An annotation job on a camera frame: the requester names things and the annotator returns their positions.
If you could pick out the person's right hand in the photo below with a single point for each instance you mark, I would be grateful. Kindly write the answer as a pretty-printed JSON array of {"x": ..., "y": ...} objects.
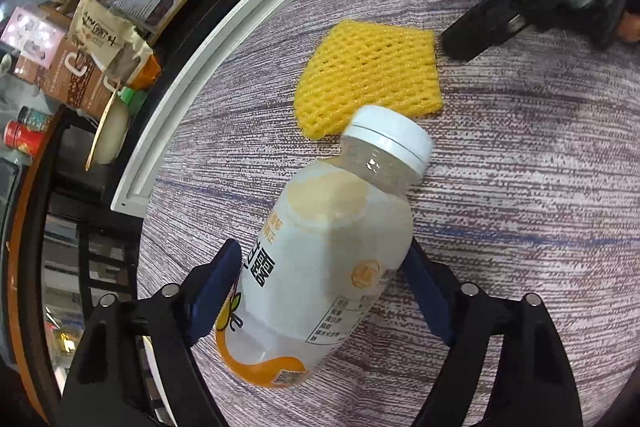
[{"x": 630, "y": 27}]

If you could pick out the beige paper snack bag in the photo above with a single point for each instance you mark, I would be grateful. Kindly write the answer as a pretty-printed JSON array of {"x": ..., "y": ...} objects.
[{"x": 95, "y": 37}]

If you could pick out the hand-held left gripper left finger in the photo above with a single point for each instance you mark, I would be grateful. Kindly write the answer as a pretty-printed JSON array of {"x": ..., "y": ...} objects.
[{"x": 215, "y": 297}]

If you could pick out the red can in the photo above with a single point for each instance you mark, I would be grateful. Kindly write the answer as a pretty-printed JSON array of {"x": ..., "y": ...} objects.
[{"x": 20, "y": 138}]

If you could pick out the cream bowl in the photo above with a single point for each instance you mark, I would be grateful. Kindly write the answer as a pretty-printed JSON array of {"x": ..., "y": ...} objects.
[{"x": 112, "y": 132}]

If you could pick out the pink box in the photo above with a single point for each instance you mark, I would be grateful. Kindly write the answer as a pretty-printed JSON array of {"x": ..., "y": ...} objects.
[{"x": 30, "y": 32}]

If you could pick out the orange packet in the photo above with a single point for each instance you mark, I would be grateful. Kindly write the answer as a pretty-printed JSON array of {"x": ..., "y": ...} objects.
[{"x": 147, "y": 74}]

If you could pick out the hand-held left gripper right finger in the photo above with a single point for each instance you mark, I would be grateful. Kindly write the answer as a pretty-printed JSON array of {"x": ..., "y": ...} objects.
[{"x": 430, "y": 297}]

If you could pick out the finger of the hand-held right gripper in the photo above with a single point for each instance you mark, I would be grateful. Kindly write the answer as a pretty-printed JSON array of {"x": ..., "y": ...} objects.
[{"x": 475, "y": 32}]

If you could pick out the teal can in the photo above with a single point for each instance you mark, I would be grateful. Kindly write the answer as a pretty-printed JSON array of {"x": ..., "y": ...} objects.
[{"x": 37, "y": 119}]

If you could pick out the yellow foam fruit net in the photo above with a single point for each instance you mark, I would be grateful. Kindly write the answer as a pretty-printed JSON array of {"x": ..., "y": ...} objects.
[{"x": 370, "y": 72}]

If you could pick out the white and orange drink bottle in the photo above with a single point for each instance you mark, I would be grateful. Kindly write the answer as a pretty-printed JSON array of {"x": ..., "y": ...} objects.
[{"x": 325, "y": 257}]

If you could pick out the white wooden frame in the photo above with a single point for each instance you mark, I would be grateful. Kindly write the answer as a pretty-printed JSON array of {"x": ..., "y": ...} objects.
[{"x": 200, "y": 82}]

